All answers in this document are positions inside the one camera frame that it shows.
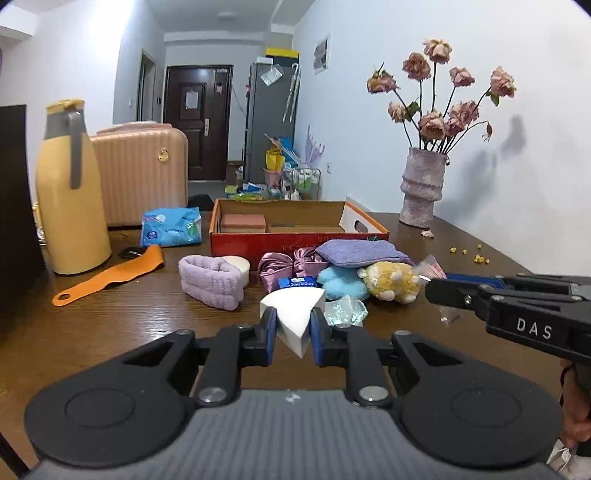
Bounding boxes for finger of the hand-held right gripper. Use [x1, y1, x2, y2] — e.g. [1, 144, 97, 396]
[445, 272, 574, 288]
[424, 277, 591, 320]

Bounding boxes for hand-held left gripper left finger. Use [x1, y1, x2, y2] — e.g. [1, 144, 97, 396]
[122, 307, 278, 409]

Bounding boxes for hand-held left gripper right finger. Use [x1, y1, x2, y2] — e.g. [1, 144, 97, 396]
[310, 308, 467, 409]

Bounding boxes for white wedge sponge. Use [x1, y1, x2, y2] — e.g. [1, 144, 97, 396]
[260, 287, 326, 360]

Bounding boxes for yellow plush toy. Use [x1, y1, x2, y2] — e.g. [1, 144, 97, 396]
[358, 261, 426, 304]

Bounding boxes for blue plush toy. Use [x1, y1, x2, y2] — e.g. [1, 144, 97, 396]
[318, 265, 370, 301]

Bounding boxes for purple satin scrunchie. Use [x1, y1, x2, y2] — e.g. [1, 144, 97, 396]
[257, 247, 331, 294]

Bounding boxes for purple fluffy headband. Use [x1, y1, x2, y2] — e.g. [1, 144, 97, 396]
[178, 255, 245, 310]

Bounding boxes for red cardboard box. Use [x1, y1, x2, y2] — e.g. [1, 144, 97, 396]
[209, 196, 390, 259]

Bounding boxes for purple towel pillow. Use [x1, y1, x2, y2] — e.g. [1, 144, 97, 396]
[315, 239, 416, 269]

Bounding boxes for person's right hand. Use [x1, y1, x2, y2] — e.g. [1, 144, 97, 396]
[560, 360, 591, 450]

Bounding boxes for scattered yellow crumbs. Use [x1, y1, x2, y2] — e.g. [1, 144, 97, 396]
[448, 243, 490, 265]

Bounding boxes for pink zip bag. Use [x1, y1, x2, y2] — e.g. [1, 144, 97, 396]
[413, 255, 448, 280]

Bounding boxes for clear glitter bag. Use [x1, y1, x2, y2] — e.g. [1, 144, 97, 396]
[323, 295, 369, 328]

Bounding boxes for blue tissue packet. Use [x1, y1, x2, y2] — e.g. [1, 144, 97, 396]
[277, 275, 320, 291]

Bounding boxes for white round sponge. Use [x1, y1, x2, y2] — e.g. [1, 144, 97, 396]
[221, 255, 251, 284]

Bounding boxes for pink textured vase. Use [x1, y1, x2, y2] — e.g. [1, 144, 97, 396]
[399, 147, 450, 229]

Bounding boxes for pink sponge block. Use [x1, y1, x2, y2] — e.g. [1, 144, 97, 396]
[221, 213, 267, 233]

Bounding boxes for floor clutter pile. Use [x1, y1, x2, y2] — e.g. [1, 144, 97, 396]
[225, 182, 278, 201]

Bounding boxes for blue wet wipes pack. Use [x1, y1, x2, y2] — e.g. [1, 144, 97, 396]
[140, 207, 203, 247]

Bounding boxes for dried pink roses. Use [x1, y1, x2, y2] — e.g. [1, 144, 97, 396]
[367, 38, 517, 155]

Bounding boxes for orange shoehorn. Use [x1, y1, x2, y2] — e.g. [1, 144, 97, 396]
[52, 244, 165, 307]

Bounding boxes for dark brown entrance door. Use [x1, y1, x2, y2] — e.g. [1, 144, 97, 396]
[164, 65, 234, 182]

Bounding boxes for pink ribbed suitcase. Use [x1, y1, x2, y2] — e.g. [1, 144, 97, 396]
[90, 121, 189, 228]

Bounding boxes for grey refrigerator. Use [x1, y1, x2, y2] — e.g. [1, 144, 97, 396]
[243, 58, 301, 185]

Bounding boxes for yellow thermos bottle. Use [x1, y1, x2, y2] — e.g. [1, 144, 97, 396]
[36, 98, 113, 276]

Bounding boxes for clear folded umbrella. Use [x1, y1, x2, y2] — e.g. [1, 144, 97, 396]
[283, 64, 301, 123]

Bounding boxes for grey side door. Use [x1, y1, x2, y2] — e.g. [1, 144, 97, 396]
[139, 51, 158, 123]

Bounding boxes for dark furniture panel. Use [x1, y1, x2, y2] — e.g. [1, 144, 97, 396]
[0, 104, 47, 333]

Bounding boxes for wire storage cart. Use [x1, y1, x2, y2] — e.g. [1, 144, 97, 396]
[279, 167, 322, 201]

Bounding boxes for purple wall decoration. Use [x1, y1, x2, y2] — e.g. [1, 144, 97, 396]
[305, 124, 326, 167]

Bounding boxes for wall poster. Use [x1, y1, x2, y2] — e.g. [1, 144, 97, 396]
[313, 33, 331, 75]

